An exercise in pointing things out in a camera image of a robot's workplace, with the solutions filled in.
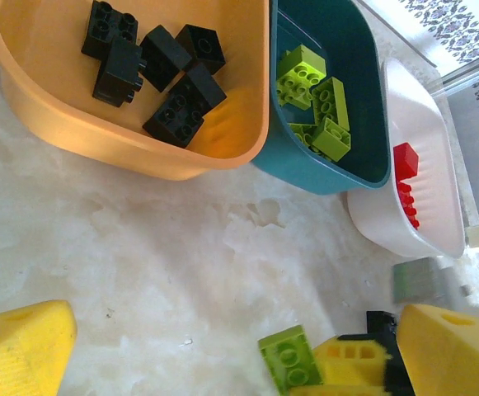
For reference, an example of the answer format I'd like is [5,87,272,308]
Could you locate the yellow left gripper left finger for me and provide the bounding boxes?
[0,299,78,396]

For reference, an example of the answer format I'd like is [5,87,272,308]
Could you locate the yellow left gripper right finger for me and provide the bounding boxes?
[397,304,479,396]

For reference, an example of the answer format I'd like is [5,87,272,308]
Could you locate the long green lego brick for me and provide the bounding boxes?
[286,122,318,149]

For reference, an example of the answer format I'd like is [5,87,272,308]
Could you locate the narrow green lego brick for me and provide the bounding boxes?
[311,77,350,133]

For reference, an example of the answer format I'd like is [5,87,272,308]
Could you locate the black lego brick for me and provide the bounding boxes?
[139,24,193,92]
[81,0,139,59]
[176,24,227,75]
[142,62,228,149]
[92,36,145,108]

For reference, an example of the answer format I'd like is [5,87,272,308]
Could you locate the white plastic container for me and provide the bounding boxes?
[345,57,467,259]

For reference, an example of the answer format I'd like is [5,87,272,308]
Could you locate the teal plastic container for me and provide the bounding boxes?
[250,0,392,196]

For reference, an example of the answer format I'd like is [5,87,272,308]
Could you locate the orange plastic container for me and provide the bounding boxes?
[0,0,271,182]

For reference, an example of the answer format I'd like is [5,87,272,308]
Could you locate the metal side rail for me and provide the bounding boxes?
[428,57,479,98]

